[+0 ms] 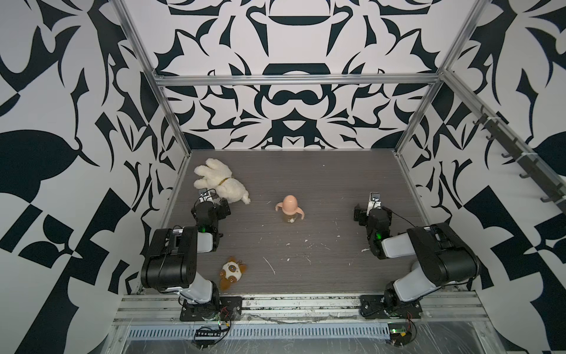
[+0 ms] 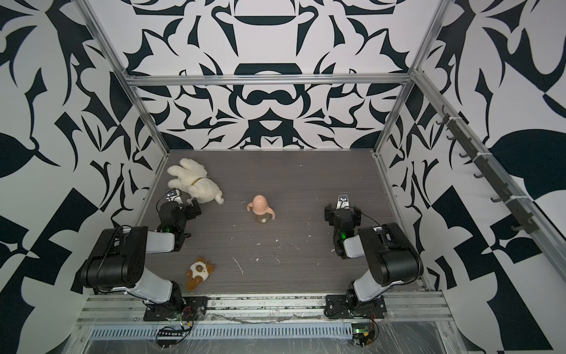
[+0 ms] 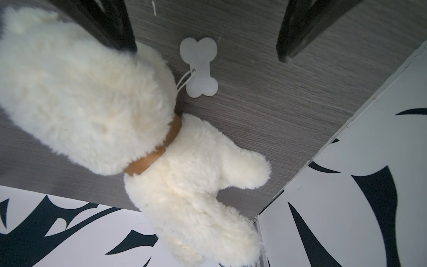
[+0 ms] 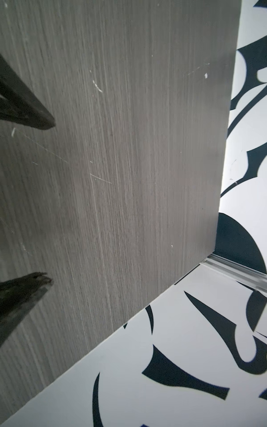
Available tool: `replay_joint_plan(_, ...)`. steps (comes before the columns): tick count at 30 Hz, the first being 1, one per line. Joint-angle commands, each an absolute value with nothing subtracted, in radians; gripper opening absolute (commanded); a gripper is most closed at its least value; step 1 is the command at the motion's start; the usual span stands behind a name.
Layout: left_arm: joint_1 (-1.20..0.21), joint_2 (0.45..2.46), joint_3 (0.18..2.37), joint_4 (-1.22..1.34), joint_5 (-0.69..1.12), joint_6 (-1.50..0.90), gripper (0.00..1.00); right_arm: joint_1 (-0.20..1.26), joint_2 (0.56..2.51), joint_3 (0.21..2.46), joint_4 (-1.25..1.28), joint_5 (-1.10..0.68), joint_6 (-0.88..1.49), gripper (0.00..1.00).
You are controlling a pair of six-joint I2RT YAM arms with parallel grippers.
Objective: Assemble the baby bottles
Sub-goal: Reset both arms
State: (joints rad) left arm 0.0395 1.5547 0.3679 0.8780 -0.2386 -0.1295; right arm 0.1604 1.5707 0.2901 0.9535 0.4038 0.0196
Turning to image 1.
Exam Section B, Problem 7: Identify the pink bottle cap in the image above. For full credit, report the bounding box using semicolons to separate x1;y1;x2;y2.
282;195;299;215

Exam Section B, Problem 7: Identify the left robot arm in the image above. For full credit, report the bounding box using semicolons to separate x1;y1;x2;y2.
140;199;231;318

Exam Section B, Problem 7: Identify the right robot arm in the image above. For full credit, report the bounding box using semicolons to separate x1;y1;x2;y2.
353;206;480;319

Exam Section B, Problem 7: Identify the white plush dog toy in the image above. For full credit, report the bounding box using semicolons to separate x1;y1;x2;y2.
193;159;251;204

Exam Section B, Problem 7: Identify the small brown white plush toy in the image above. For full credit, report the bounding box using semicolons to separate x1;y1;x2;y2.
220;258;248;291

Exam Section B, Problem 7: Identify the left electronics board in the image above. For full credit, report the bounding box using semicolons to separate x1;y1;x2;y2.
192;327;230;350

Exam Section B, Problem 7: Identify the electronics board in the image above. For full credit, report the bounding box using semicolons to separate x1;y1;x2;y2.
192;327;230;350
387;322;417;348

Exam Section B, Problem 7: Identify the right electronics board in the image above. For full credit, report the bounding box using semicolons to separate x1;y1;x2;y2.
387;322;417;348

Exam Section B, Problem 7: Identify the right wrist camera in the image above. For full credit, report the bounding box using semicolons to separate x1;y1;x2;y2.
366;192;382;215

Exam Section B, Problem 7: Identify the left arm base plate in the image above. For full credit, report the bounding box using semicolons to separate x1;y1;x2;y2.
180;296;243;322

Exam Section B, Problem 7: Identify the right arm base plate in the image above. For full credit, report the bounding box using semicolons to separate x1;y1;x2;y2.
360;294;422;319

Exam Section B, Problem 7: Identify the white perforated cable duct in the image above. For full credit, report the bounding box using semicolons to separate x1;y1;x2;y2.
128;322;390;340

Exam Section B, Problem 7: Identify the black wall hook rack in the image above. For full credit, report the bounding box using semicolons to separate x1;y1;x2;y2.
474;105;565;214

